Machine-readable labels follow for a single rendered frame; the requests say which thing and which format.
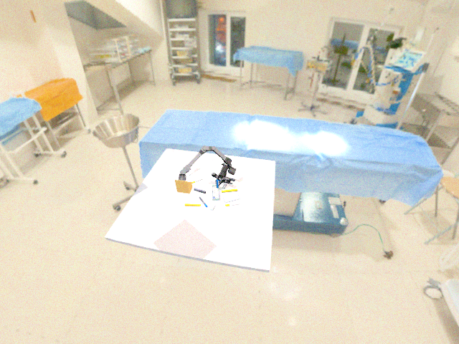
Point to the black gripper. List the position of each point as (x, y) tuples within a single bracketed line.
[(222, 176)]

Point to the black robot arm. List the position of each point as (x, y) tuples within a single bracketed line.
[(204, 149)]

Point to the grey keyboard with white letter keys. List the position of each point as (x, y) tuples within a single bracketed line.
[(215, 193)]

